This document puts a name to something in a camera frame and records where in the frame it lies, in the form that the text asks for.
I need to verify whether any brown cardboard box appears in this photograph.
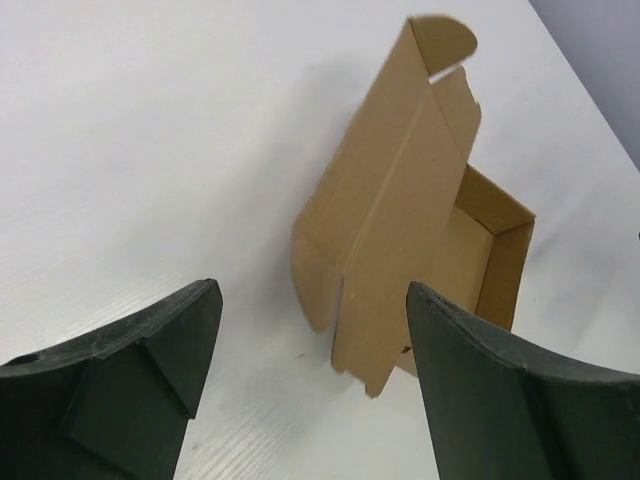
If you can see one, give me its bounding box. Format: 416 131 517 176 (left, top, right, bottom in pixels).
291 15 535 397

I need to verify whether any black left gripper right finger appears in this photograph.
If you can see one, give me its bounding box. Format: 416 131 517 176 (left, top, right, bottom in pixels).
406 282 639 479

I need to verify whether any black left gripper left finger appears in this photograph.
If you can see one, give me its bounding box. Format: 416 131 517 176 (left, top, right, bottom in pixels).
1 279 223 479

